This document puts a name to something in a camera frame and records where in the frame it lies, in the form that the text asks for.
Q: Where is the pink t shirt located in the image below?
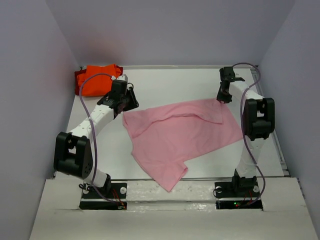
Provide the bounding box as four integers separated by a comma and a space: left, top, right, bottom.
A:
122, 98, 243, 192

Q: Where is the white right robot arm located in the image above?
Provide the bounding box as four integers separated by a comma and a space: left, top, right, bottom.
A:
213, 66, 275, 199

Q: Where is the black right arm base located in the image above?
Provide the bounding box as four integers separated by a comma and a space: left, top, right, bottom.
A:
212, 177, 263, 210

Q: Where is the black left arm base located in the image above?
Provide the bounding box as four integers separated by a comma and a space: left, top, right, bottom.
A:
78, 181, 128, 211

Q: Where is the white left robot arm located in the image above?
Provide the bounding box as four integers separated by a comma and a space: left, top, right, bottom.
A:
53, 74, 139, 198

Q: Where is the orange folded t shirt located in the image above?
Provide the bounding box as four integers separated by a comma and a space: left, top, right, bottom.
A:
76, 64, 121, 97

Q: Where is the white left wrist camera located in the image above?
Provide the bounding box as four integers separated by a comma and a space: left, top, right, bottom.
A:
111, 74, 128, 82

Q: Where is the aluminium table frame rail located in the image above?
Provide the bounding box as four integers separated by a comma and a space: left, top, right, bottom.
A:
245, 65, 290, 178

